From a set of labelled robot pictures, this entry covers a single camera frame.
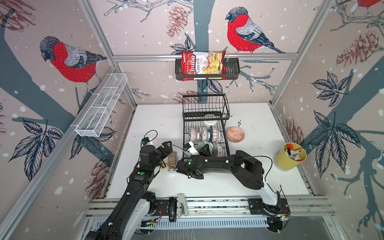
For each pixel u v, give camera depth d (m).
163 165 0.86
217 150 0.82
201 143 0.85
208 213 0.73
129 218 0.48
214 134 0.90
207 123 1.00
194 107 0.92
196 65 0.88
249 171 0.50
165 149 0.74
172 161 0.85
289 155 0.83
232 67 0.95
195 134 0.91
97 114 0.74
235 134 1.01
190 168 0.63
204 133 0.90
